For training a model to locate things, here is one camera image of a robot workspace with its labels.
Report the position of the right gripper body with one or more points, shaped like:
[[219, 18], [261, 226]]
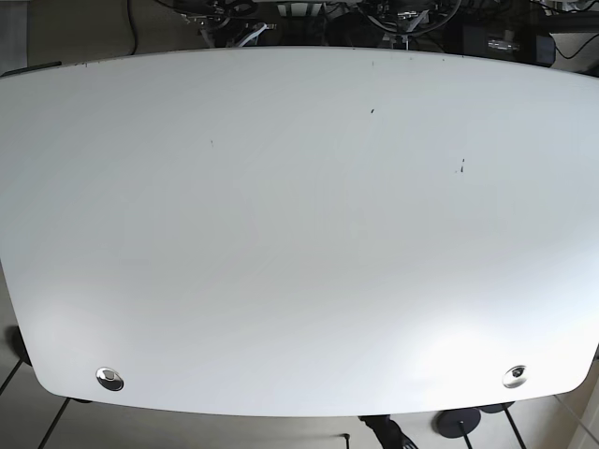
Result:
[[227, 23]]

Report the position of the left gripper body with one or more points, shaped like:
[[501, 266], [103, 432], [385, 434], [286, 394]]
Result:
[[410, 19]]

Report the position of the black power adapter box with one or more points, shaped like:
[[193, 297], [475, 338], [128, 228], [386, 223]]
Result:
[[525, 45]]

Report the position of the left table grommet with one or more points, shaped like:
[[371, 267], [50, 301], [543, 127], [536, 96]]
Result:
[[109, 379]]

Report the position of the table grommet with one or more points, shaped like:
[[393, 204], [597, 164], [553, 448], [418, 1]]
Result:
[[109, 379], [515, 377]]

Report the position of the right table grommet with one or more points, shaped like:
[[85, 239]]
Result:
[[515, 377]]

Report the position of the black round stand base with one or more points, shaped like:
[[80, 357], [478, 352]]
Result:
[[457, 423]]

